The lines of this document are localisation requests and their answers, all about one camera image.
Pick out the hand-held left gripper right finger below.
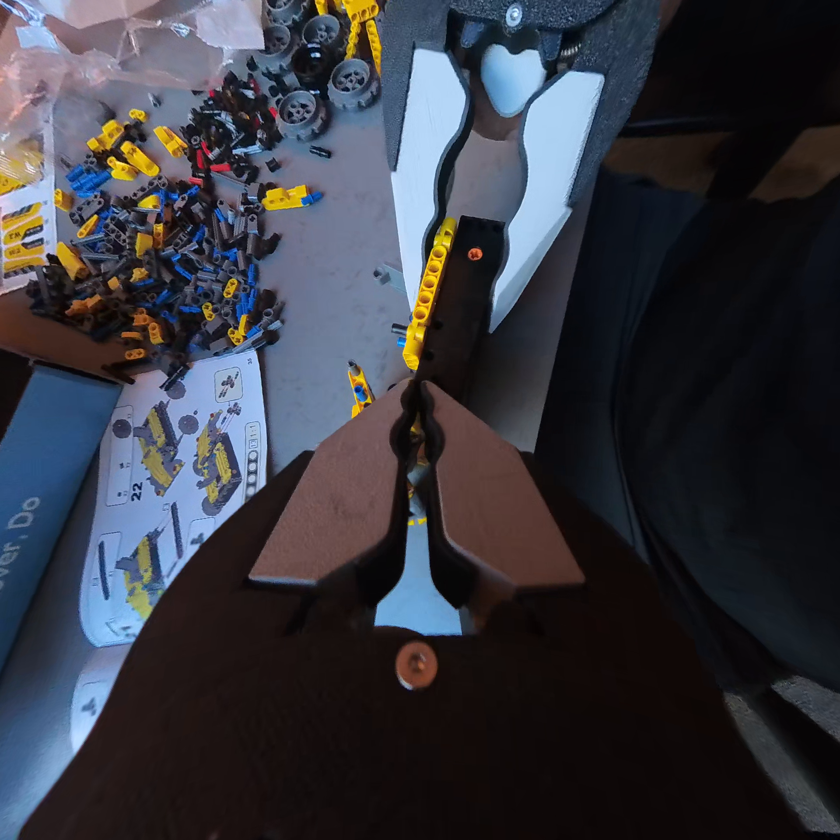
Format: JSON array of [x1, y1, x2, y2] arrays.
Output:
[[420, 381, 586, 608]]

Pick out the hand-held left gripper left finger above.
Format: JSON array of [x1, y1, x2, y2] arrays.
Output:
[[248, 379, 411, 608]]

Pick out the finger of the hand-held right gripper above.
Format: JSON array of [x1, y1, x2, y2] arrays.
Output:
[[390, 46, 475, 291], [487, 70, 606, 333]]

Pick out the yellow black toy vehicle model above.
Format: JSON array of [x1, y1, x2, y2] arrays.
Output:
[[348, 215, 509, 526]]

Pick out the person's right forearm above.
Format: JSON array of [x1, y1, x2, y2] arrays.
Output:
[[646, 0, 840, 126]]

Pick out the grey work desk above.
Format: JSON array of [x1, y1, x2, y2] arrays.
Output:
[[0, 59, 595, 840]]

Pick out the person's right hand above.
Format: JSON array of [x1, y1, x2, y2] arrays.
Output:
[[467, 92, 526, 144]]

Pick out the heap of yellow toy beams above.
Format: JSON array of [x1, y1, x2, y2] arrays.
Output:
[[315, 0, 383, 73]]

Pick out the group of grey toy wheels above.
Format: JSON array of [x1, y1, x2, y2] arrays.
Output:
[[252, 0, 382, 142]]

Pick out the black toy wheel rim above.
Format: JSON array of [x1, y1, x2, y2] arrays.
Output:
[[289, 42, 336, 83]]

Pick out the building instruction booklet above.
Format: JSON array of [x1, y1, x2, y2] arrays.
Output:
[[69, 351, 269, 749]]

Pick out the pile of black red pins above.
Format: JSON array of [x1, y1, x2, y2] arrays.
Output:
[[187, 69, 290, 185]]

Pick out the pile of mixed small pieces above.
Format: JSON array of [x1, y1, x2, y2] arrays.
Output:
[[29, 108, 286, 395]]

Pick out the blue cardboard box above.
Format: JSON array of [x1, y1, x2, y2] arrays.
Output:
[[0, 348, 126, 677]]

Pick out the clear crumpled plastic bag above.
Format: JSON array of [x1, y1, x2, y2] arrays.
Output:
[[0, 0, 263, 132]]

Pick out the yellow black sticker sheet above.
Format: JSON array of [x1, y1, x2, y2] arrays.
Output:
[[0, 108, 59, 293]]

